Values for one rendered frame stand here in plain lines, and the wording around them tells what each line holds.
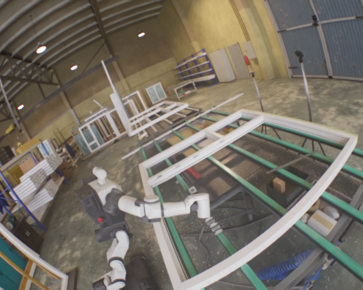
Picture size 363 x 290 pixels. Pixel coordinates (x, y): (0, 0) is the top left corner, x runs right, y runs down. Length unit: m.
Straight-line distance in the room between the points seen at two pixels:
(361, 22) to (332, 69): 2.11
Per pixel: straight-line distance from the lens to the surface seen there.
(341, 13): 6.52
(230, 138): 1.69
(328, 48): 6.79
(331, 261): 1.15
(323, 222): 1.20
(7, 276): 4.21
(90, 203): 1.15
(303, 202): 0.92
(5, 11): 9.92
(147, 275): 1.88
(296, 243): 1.85
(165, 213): 0.82
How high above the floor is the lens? 1.65
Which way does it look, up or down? 23 degrees down
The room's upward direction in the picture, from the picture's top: 25 degrees counter-clockwise
